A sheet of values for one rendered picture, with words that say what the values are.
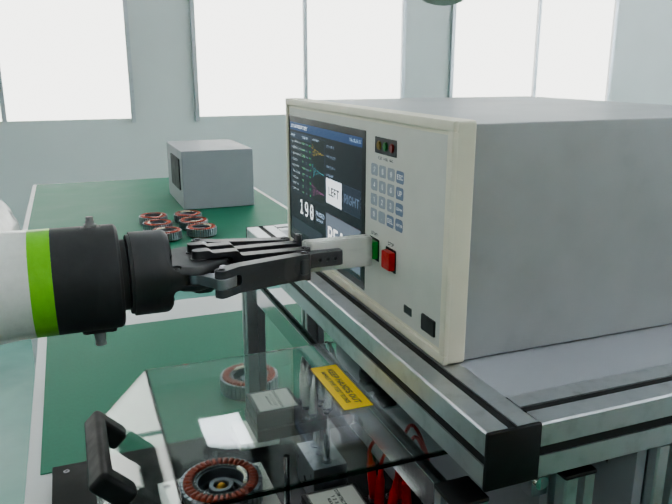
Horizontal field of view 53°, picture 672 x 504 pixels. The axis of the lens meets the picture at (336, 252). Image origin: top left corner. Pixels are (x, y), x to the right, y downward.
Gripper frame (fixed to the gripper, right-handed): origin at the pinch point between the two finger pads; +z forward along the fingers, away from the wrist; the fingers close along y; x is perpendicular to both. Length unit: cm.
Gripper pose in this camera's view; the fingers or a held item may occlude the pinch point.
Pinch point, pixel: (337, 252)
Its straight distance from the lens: 67.5
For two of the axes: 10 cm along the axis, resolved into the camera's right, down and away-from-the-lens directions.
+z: 9.3, -0.9, 3.5
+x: 0.0, -9.7, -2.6
